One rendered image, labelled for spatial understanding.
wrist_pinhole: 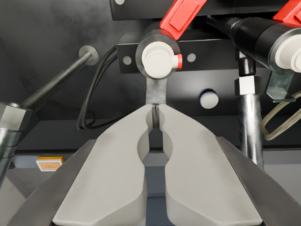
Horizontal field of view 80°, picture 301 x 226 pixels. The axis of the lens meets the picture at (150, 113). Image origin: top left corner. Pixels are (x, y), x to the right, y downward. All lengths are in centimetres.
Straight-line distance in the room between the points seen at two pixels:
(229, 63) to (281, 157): 24
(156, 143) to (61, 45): 27
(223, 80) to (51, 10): 36
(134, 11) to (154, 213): 63
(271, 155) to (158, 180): 45
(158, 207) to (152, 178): 11
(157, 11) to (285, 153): 34
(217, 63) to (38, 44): 35
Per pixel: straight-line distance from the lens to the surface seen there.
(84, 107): 23
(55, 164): 41
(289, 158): 44
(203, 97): 42
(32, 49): 46
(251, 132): 18
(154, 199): 75
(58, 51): 43
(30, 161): 46
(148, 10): 22
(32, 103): 23
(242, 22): 19
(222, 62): 25
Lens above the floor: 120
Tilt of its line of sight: 57 degrees down
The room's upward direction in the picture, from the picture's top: 177 degrees counter-clockwise
